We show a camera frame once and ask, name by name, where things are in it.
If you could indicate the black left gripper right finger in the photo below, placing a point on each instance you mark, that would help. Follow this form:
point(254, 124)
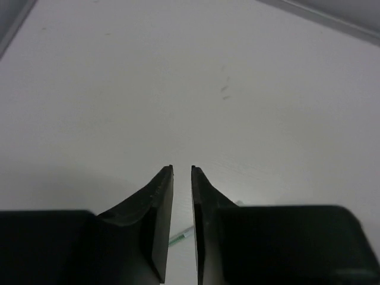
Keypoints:
point(206, 202)

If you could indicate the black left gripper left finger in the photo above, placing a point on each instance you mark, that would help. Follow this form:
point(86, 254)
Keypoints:
point(134, 234)

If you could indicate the green thin pen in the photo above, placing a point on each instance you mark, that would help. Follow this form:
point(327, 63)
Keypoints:
point(179, 237)

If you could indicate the aluminium table edge rail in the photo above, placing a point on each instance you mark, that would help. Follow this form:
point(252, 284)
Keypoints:
point(359, 19)

